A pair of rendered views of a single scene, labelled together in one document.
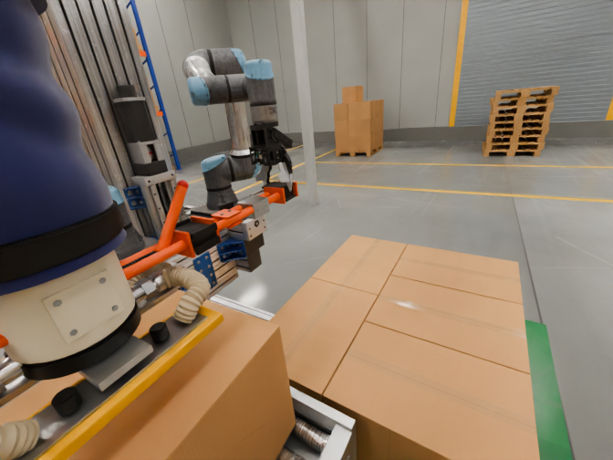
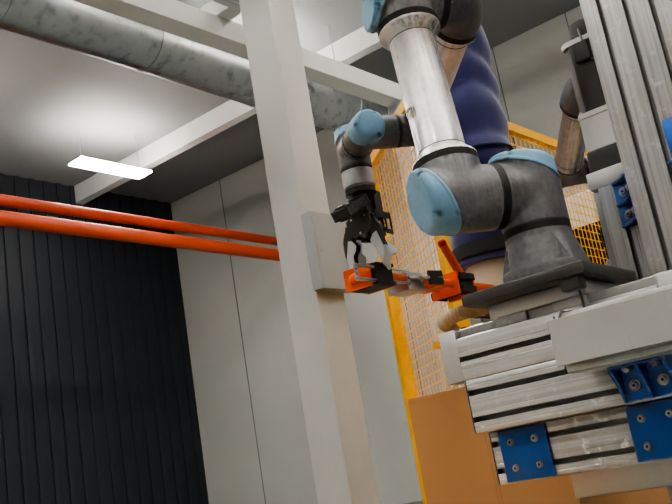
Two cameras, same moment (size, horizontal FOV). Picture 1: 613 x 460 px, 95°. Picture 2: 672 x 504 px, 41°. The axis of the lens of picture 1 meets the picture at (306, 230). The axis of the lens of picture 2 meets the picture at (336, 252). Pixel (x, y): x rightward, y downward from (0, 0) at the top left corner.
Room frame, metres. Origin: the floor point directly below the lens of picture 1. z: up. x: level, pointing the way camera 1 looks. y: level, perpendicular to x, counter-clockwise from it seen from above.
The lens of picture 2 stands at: (2.87, 0.18, 0.77)
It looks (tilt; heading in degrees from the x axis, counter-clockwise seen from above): 14 degrees up; 185
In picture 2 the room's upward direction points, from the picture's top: 10 degrees counter-clockwise
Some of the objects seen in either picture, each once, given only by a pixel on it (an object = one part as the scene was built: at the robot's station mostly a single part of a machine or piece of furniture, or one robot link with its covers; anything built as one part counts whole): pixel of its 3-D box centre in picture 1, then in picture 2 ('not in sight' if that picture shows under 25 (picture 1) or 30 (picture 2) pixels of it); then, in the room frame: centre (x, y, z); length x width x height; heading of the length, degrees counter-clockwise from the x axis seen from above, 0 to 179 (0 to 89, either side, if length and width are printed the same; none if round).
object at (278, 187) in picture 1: (281, 192); (368, 279); (0.88, 0.07, 1.20); 0.08 x 0.07 x 0.05; 148
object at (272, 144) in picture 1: (267, 143); (366, 214); (0.87, 0.09, 1.36); 0.09 x 0.08 x 0.12; 147
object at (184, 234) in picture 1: (192, 235); (452, 287); (0.59, 0.26, 1.20); 0.10 x 0.08 x 0.06; 58
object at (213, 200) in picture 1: (221, 194); (542, 255); (1.33, 0.40, 1.09); 0.15 x 0.15 x 0.10
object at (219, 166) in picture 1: (217, 171); (524, 191); (1.33, 0.39, 1.20); 0.13 x 0.12 x 0.14; 110
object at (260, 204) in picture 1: (254, 206); (405, 284); (0.77, 0.15, 1.20); 0.07 x 0.07 x 0.04; 58
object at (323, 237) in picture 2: not in sight; (329, 252); (-0.43, -0.13, 1.62); 0.20 x 0.05 x 0.30; 146
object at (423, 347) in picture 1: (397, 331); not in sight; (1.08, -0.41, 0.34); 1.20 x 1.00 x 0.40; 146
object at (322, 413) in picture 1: (261, 381); not in sight; (0.69, 0.21, 0.58); 0.70 x 0.03 x 0.06; 56
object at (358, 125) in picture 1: (359, 120); not in sight; (8.34, -1.78, 0.87); 1.20 x 1.01 x 1.74; 148
